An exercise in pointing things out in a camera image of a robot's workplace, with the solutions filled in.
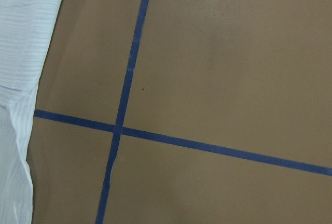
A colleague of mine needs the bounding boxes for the light blue button-up shirt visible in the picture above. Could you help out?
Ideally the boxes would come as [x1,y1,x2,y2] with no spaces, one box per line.
[1,0,62,223]

